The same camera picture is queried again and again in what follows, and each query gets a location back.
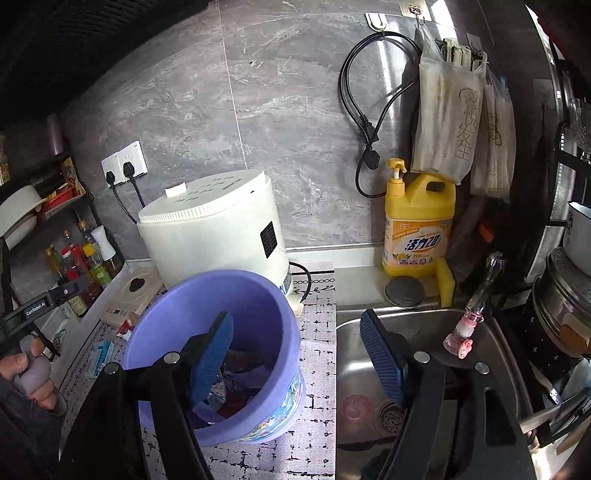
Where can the dark soy sauce bottle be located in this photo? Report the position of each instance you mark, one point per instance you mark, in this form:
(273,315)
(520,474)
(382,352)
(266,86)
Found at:
(76,302)

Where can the person's left hand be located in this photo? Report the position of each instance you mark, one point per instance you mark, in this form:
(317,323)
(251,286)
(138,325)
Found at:
(16,364)

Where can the white enamel mug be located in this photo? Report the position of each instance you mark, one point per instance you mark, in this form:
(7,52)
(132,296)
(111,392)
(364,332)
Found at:
(579,235)

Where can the purple cup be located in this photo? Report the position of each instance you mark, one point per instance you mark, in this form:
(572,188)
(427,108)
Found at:
(55,134)

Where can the person's left forearm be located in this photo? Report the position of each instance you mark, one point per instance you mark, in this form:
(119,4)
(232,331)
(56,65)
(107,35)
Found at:
(23,438)

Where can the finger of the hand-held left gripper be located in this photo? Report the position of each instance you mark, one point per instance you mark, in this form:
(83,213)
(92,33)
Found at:
(69,291)

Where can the faucet with pink tip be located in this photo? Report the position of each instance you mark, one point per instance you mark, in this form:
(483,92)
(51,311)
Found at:
(461,332)

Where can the silver foil wrapper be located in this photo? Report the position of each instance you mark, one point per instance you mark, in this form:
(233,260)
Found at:
(217,394)

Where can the white air fryer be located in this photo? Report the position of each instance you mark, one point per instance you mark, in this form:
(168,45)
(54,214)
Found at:
(221,230)

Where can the black kitchen rack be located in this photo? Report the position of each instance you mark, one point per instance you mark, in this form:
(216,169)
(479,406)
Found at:
(27,182)

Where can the beige induction cooker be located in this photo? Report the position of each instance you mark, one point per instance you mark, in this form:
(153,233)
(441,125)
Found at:
(138,295)

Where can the yellow snack packet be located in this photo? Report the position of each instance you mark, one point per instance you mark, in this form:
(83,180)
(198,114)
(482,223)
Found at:
(71,175)

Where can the kitchen knives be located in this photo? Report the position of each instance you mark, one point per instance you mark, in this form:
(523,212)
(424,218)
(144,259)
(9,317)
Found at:
(554,415)

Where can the red liquid bottle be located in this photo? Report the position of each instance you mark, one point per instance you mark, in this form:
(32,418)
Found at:
(76,267)

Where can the yellow sponge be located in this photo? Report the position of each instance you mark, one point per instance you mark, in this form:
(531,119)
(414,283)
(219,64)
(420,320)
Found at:
(447,281)

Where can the red packet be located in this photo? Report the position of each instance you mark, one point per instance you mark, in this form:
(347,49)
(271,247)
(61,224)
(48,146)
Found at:
(57,201)

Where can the red wrapper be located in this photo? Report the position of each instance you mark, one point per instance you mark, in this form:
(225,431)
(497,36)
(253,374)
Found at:
(123,331)

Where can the clear drinking glass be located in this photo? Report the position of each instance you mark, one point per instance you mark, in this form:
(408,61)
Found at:
(581,124)

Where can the pink drain stopper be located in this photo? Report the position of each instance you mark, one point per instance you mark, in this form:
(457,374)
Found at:
(356,407)

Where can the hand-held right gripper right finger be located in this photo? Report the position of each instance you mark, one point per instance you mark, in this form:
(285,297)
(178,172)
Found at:
(383,360)

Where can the white wall socket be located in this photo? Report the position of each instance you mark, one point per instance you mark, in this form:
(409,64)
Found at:
(136,154)
(112,166)

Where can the black and white patterned mat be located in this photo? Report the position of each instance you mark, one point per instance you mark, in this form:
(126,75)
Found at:
(318,360)

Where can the blue and white packet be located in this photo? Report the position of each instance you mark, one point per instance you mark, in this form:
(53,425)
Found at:
(101,357)

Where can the white bowl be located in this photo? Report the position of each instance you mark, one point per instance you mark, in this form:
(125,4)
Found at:
(18,205)

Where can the steel steamer pot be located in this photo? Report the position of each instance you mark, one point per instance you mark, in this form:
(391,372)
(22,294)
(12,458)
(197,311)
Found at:
(558,304)

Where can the beige hanging bag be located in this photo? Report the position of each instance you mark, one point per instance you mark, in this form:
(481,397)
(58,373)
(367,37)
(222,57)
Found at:
(443,138)

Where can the green label oil bottle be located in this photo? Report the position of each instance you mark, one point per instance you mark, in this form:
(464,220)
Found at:
(97,267)

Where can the round metal sink cover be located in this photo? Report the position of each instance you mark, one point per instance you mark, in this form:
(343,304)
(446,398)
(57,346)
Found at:
(405,292)

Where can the steel sink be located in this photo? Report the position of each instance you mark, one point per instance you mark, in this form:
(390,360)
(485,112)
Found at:
(438,323)

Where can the yellow dish soap bottle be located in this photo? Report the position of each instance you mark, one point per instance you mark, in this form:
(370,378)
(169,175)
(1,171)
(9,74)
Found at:
(415,240)

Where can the clear hanging bag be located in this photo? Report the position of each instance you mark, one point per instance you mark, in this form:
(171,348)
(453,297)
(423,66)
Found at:
(498,152)

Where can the purple plastic bucket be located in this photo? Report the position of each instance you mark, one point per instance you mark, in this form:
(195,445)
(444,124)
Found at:
(258,304)

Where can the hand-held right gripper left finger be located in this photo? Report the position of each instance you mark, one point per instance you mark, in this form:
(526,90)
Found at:
(210,364)

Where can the black dish rack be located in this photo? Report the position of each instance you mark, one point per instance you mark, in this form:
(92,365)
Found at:
(561,184)

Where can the white cap oil sprayer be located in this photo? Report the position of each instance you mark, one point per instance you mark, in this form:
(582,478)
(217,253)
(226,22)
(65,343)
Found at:
(106,249)

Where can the metal drain strainer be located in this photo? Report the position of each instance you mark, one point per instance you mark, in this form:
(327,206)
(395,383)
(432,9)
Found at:
(391,419)

